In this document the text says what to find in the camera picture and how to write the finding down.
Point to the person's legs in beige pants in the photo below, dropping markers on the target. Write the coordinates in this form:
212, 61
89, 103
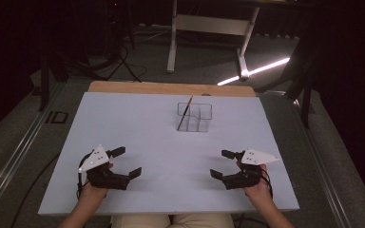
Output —
171, 221

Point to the clear acrylic organizer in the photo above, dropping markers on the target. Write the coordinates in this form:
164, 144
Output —
199, 123

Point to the white metal stand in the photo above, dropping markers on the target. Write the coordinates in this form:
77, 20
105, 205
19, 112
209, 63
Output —
209, 24

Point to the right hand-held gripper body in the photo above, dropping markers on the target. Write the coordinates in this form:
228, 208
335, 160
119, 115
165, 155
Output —
259, 156

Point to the person's right hand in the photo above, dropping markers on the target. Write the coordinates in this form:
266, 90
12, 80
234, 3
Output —
259, 193

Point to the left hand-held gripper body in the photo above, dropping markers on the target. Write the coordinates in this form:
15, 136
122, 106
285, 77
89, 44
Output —
96, 158

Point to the metal floor rail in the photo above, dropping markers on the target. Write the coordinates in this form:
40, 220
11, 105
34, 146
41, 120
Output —
326, 177
15, 148

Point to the black metal stand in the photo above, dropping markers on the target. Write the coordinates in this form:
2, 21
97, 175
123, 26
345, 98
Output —
305, 95

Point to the black makeup brush gold ferrule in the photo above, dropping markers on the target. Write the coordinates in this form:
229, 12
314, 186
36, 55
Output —
185, 112

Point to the person's left hand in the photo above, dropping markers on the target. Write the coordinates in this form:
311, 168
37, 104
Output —
93, 191

